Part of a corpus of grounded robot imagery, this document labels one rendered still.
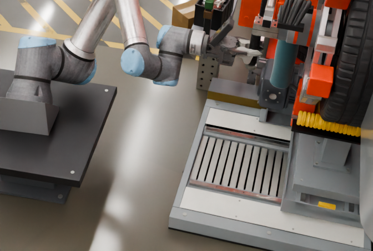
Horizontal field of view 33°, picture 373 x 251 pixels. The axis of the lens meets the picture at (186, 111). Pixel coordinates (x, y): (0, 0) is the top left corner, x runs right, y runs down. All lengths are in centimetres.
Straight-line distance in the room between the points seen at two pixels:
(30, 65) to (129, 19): 55
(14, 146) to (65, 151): 21
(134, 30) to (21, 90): 61
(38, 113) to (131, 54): 58
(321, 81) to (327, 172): 72
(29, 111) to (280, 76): 103
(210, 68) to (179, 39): 104
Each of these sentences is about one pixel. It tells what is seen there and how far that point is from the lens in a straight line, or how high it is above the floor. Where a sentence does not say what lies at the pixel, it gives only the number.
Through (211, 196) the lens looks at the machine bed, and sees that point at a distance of 271.
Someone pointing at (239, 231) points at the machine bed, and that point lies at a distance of 261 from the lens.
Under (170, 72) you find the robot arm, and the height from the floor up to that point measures 74.
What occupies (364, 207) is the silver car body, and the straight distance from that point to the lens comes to 182.
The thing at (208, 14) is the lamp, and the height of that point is 60.
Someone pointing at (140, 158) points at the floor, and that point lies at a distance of 296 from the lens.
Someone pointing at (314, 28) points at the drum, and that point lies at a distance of 232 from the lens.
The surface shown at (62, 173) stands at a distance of 249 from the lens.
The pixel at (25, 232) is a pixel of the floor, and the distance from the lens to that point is 270.
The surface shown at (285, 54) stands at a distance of 256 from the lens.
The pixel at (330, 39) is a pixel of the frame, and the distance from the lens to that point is 211.
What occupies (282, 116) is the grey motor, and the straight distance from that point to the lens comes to 314.
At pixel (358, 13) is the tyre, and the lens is 208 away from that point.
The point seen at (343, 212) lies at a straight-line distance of 267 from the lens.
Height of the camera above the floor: 211
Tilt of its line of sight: 41 degrees down
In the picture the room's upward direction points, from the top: 5 degrees clockwise
